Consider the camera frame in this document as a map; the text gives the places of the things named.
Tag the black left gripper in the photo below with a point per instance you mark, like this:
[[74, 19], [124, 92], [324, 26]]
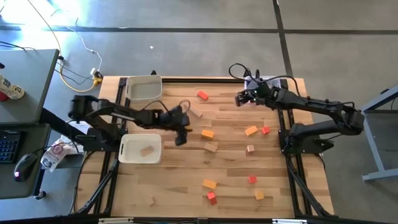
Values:
[[175, 119]]

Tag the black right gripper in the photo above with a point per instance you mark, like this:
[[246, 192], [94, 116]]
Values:
[[258, 93]]

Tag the orange rectangular block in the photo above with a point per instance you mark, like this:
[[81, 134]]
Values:
[[207, 134], [251, 130], [209, 184]]

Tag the long natural wood plank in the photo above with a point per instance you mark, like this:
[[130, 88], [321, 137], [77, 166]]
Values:
[[196, 112]]

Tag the small red cube block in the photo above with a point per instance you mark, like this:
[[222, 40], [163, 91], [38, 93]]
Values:
[[252, 179], [265, 130]]

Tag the red rectangular block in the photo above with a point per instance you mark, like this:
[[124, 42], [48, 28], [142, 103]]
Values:
[[202, 95]]

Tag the small natural wood cube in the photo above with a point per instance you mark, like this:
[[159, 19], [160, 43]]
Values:
[[250, 148]]

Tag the red triangular prism block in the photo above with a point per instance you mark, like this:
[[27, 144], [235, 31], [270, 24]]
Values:
[[212, 198]]

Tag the orange cube block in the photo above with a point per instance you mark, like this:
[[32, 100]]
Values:
[[259, 195]]

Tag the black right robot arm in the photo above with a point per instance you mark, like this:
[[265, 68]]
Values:
[[311, 102]]

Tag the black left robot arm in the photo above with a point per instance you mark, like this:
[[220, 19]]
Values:
[[124, 113]]

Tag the clear plastic bin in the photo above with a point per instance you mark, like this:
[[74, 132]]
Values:
[[248, 82]]

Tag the white plastic bin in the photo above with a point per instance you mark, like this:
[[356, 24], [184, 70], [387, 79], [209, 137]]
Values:
[[143, 90], [133, 155]]

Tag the yellow power plug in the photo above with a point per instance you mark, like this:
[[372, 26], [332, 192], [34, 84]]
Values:
[[98, 81]]

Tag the white power adapter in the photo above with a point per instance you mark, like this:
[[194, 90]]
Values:
[[93, 72]]

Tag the crumpled white snack bag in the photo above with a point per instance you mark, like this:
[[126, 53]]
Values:
[[54, 155]]

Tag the black diagonal bar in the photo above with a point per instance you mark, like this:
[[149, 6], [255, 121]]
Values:
[[53, 119]]

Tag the grey metal table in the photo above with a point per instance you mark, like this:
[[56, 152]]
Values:
[[381, 176]]

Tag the black computer mouse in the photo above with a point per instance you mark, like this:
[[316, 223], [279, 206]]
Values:
[[25, 166]]

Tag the black computer keyboard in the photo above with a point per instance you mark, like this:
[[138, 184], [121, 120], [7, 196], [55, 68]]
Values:
[[9, 146]]

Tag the white printed bottle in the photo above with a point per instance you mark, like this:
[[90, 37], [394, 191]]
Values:
[[11, 88]]

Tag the dark grey desk top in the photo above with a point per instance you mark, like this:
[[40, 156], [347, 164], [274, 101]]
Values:
[[9, 186]]

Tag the red round object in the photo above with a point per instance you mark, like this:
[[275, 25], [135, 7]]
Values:
[[3, 97]]

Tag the black aluminum table frame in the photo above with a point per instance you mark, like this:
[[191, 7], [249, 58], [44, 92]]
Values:
[[202, 80]]

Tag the silver metal bracket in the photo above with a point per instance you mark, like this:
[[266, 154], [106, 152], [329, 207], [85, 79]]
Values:
[[289, 221], [115, 221]]

